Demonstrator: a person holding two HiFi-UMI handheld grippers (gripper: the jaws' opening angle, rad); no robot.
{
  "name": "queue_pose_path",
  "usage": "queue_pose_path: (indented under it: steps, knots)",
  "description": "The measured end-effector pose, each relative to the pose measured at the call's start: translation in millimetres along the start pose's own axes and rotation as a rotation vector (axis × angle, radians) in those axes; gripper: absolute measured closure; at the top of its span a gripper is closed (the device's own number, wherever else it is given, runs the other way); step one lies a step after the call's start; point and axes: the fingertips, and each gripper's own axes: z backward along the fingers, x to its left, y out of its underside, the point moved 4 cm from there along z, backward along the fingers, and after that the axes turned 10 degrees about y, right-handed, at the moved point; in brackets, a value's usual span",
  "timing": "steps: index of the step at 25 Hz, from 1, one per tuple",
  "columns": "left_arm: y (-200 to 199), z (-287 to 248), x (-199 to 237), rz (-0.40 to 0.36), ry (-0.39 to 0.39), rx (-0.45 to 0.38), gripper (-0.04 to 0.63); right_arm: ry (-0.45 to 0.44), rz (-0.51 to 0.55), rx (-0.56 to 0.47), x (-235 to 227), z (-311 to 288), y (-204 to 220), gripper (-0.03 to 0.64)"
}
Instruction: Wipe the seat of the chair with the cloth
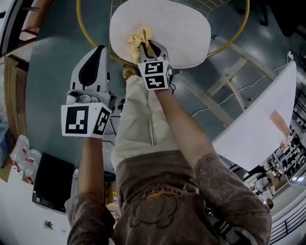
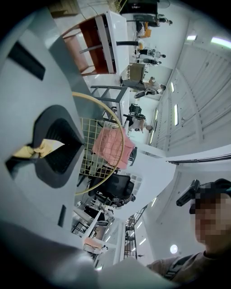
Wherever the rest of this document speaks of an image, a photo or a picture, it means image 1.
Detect black mezzanine railing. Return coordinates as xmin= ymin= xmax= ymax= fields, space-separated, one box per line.
xmin=269 ymin=212 xmax=306 ymax=245

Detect person's right forearm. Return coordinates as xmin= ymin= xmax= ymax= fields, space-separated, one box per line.
xmin=154 ymin=88 xmax=213 ymax=170

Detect white cabinet with wooden shelves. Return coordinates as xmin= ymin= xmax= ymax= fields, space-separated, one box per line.
xmin=0 ymin=0 xmax=52 ymax=57

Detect shrink-wrapped water bottle pack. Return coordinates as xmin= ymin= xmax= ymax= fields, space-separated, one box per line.
xmin=9 ymin=134 xmax=43 ymax=185

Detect person's brown printed shirt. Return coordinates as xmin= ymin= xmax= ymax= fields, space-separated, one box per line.
xmin=64 ymin=150 xmax=272 ymax=245

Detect wooden table leg frame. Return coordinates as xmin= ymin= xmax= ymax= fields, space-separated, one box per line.
xmin=175 ymin=35 xmax=278 ymax=127

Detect yellow wiping cloth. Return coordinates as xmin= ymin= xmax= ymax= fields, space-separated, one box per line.
xmin=126 ymin=20 xmax=153 ymax=65

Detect white backpack strap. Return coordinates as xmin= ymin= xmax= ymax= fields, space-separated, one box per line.
xmin=210 ymin=216 xmax=244 ymax=245

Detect black computer case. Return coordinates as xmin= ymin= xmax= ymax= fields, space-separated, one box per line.
xmin=32 ymin=153 xmax=75 ymax=213

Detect person's left forearm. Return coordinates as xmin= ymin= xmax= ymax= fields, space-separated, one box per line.
xmin=77 ymin=136 xmax=106 ymax=199

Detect white oval table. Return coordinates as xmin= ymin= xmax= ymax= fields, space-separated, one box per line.
xmin=241 ymin=95 xmax=306 ymax=199

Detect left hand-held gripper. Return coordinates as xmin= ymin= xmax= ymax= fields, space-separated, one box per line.
xmin=61 ymin=45 xmax=118 ymax=139

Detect yellow wire chair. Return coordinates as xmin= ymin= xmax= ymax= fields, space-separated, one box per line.
xmin=76 ymin=0 xmax=251 ymax=67

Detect wooden plank platform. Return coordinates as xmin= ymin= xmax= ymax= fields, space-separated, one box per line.
xmin=3 ymin=56 xmax=29 ymax=139

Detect person's beige trousers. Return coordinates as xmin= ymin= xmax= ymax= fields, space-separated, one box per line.
xmin=111 ymin=75 xmax=182 ymax=173

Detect brown cardboard box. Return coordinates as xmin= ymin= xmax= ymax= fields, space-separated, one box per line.
xmin=105 ymin=181 xmax=118 ymax=204

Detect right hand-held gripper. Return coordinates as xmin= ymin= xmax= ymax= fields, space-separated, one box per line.
xmin=137 ymin=39 xmax=173 ymax=91

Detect pink-orange bottle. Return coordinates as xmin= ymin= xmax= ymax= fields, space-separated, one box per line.
xmin=270 ymin=110 xmax=294 ymax=150

